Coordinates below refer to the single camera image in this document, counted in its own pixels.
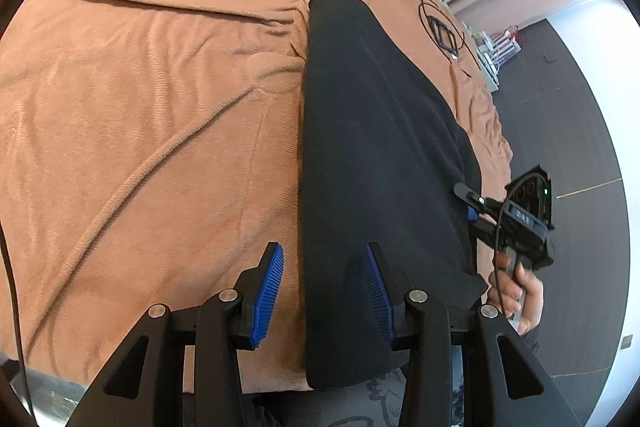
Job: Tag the black rectangular frame device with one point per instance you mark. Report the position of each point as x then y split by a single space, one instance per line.
444 38

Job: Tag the person's right patterned leg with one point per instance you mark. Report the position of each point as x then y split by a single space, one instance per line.
376 402

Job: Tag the black t-shirt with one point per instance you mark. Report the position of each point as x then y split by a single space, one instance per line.
382 153

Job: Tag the person's right hand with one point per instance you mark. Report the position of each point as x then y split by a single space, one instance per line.
516 290

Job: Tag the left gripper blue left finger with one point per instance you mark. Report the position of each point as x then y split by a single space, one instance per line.
258 288

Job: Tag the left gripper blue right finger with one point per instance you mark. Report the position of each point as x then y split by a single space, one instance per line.
388 302

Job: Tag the brown bed blanket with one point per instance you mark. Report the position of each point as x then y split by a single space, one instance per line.
150 149

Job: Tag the white bedside drawer cabinet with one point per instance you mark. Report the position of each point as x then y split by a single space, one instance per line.
487 66

